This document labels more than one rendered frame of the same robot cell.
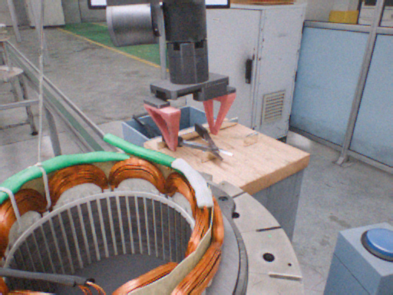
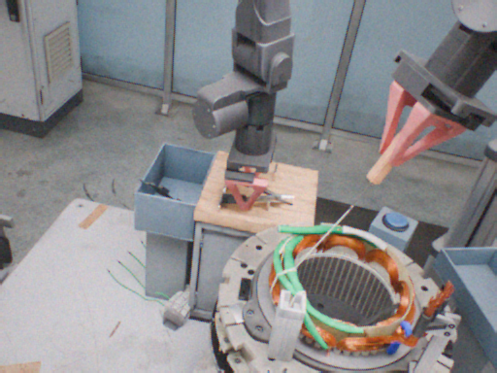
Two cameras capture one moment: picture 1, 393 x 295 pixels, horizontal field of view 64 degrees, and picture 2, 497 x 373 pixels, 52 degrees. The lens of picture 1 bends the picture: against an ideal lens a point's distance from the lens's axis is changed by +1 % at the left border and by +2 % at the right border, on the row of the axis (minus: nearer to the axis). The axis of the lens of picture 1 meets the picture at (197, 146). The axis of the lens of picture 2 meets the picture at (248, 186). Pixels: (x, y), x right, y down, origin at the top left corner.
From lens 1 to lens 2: 0.62 m
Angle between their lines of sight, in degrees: 42
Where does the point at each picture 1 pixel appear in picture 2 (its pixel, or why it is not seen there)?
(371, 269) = (399, 240)
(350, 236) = (379, 225)
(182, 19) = (269, 108)
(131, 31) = (232, 126)
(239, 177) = (304, 212)
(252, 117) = (36, 75)
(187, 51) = (268, 129)
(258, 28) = not seen: outside the picture
